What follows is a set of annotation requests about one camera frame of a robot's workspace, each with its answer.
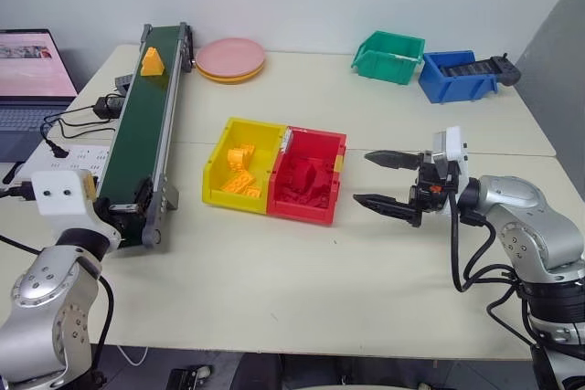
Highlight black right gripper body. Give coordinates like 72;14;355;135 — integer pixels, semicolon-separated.
408;150;461;229

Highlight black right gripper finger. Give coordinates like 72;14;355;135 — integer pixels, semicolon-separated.
364;149;426;172
352;193;420;227

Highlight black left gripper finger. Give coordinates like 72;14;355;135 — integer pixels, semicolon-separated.
135;176;154;216

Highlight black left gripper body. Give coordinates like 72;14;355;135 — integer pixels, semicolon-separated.
93;197;150;246

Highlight yellow storage bin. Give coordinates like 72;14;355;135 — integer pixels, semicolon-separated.
201;116;289;216

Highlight white power strip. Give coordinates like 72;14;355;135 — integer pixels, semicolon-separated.
21;142;112;182

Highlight red storage bin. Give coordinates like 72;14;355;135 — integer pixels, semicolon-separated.
265;124;348;228

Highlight green storage bin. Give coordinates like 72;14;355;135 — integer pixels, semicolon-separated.
350;29;426;87

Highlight black power plug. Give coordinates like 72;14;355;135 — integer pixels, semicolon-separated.
42;133;68;159

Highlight black power adapter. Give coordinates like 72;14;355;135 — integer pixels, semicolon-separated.
92;94;126;120

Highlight blue storage bin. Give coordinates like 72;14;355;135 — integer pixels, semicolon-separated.
418;48;500;105

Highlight yellow blocks in bin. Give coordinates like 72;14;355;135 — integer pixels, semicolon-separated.
220;172;267;200

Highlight yellow toy brick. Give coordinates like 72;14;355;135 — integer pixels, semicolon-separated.
226;142;258;176

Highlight yellow toy block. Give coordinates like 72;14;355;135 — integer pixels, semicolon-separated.
140;46;165;78

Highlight yellow plate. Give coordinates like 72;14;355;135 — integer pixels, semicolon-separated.
196;62;266;86

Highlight black parts in blue bin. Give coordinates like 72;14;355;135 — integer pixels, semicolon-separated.
439;52;523;87

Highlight pink plate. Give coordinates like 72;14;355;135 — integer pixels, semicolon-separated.
195;37;267;78

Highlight grey laptop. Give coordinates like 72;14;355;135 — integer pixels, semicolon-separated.
0;28;80;163

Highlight black wheeled base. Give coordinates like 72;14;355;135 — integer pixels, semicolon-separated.
165;364;216;390

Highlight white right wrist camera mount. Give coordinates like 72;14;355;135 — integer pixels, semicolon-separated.
431;125;473;216

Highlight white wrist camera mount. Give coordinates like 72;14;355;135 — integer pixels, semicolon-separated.
30;169;122;250
431;125;473;216

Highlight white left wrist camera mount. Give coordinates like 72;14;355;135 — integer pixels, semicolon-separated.
30;169;122;250

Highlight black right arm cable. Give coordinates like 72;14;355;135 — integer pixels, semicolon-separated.
449;192;525;293

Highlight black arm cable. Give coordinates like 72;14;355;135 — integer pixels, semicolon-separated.
0;233;115;390
449;192;525;293

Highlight green conveyor belt grey frame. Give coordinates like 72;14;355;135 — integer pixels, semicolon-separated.
93;22;196;253

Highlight black adapter cable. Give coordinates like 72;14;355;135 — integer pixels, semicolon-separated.
42;105;121;141

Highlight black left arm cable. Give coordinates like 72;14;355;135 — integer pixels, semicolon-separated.
0;233;115;390

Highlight thin white cable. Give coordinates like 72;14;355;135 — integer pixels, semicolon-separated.
115;343;150;369

